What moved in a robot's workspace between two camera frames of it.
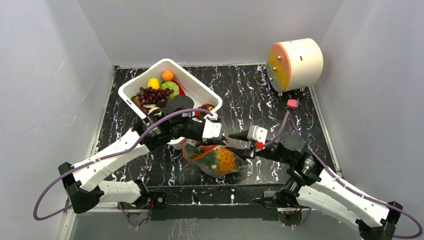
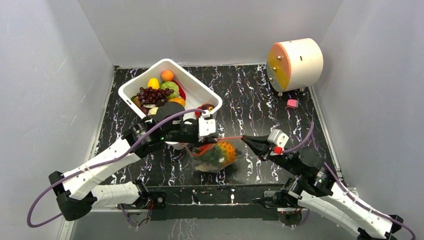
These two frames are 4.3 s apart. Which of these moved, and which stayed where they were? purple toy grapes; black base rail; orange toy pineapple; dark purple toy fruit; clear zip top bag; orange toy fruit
Moved: orange toy pineapple; clear zip top bag
Stayed: dark purple toy fruit; purple toy grapes; orange toy fruit; black base rail
